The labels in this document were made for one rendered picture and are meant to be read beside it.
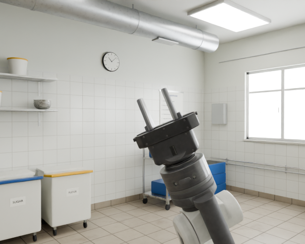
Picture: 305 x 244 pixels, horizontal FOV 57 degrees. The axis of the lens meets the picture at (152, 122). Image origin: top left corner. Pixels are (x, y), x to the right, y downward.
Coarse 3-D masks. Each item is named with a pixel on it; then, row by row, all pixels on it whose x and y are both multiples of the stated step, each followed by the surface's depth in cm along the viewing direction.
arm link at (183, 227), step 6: (180, 216) 52; (174, 222) 52; (180, 222) 51; (186, 222) 50; (180, 228) 50; (186, 228) 50; (192, 228) 50; (180, 234) 51; (186, 234) 49; (192, 234) 49; (180, 240) 55; (186, 240) 49; (192, 240) 49; (210, 240) 59
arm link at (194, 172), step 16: (192, 112) 52; (160, 128) 49; (176, 128) 49; (192, 128) 49; (144, 144) 50; (160, 144) 50; (176, 144) 50; (192, 144) 49; (160, 160) 51; (176, 160) 49; (192, 160) 50; (176, 176) 49; (192, 176) 48; (208, 176) 50; (176, 192) 50
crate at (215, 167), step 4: (208, 160) 569; (212, 160) 569; (208, 164) 520; (212, 164) 521; (216, 164) 529; (220, 164) 538; (224, 164) 546; (212, 168) 520; (216, 168) 529; (220, 168) 538; (224, 168) 546; (212, 172) 520; (216, 172) 529; (220, 172) 538
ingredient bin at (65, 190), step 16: (48, 176) 343; (64, 176) 348; (80, 176) 360; (48, 192) 347; (64, 192) 348; (80, 192) 361; (48, 208) 347; (64, 208) 348; (80, 208) 361; (64, 224) 349
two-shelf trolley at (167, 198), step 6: (144, 150) 477; (144, 156) 477; (144, 162) 477; (144, 168) 477; (144, 174) 477; (144, 180) 477; (144, 186) 478; (144, 192) 478; (150, 192) 482; (144, 198) 477; (162, 198) 447; (168, 198) 443; (168, 204) 444
